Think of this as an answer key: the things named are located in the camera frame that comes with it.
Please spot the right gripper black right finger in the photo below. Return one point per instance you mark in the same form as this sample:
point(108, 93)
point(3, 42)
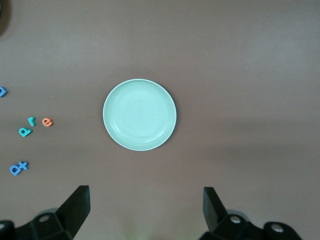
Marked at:
point(215, 215)

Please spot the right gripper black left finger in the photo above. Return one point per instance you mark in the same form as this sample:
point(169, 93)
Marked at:
point(75, 210)

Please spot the teal foam letter d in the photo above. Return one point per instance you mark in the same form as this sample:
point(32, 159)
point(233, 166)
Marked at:
point(28, 130)

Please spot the orange foam letter e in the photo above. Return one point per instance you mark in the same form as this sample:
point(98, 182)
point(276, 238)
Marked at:
point(44, 122)

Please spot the teal foam letter r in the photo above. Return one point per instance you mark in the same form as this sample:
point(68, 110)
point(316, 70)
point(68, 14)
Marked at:
point(32, 121)

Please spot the blue foam letter t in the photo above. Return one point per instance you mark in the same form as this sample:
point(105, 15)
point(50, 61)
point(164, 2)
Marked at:
point(23, 165)

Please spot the blue foam letter p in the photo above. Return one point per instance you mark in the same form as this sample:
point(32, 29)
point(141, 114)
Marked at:
point(12, 171)

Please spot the mint green plate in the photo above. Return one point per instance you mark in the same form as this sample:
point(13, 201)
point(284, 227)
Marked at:
point(139, 115)

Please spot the blue foam letter g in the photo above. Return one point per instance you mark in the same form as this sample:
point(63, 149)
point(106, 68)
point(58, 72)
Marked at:
point(3, 92)

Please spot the brown table cover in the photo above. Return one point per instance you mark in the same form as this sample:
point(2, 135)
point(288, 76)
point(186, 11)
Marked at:
point(225, 75)

